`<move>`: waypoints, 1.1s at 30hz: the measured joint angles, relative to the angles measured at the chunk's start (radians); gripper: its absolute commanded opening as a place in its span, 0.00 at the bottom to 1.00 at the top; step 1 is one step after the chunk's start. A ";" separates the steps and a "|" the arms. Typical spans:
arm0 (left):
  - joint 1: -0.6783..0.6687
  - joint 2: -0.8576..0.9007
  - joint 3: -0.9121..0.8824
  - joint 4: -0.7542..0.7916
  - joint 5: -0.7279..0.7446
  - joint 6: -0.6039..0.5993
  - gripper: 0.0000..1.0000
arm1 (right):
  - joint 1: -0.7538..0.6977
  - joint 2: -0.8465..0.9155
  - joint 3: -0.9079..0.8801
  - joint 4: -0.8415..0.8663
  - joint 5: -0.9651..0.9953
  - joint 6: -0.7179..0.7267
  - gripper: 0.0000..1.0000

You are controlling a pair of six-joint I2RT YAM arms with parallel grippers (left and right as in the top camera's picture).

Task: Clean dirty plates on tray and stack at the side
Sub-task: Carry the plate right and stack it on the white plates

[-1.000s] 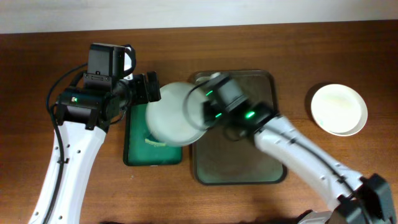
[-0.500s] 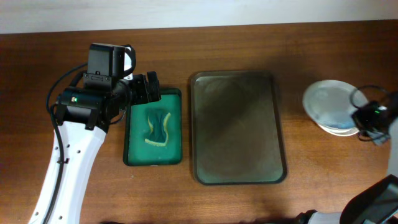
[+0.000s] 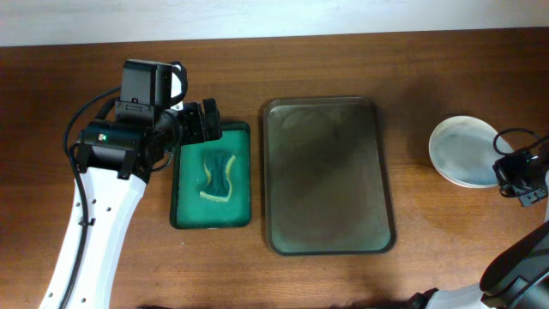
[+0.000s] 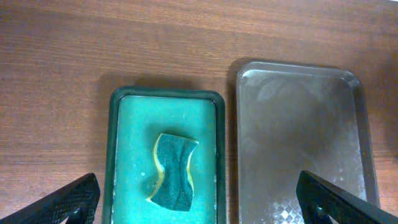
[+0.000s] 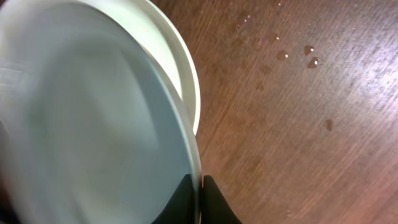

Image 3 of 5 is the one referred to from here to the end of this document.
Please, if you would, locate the grey plate with stain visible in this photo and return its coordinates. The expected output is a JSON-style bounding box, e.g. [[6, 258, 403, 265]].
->
[[428, 116, 513, 189]]

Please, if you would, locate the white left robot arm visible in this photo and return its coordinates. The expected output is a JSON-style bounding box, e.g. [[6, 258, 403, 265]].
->
[[40, 59, 222, 308]]

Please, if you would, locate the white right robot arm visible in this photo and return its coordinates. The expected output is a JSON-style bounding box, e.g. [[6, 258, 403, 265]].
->
[[406, 138, 548, 309]]

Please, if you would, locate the green yellow sponge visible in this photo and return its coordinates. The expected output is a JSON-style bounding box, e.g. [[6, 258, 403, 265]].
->
[[200, 150, 236, 203]]

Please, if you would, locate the green plastic tray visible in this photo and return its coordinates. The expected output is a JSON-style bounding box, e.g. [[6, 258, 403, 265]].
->
[[170, 122, 251, 229]]

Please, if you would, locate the brown serving tray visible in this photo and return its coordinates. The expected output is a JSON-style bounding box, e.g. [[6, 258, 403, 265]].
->
[[262, 96, 397, 256]]

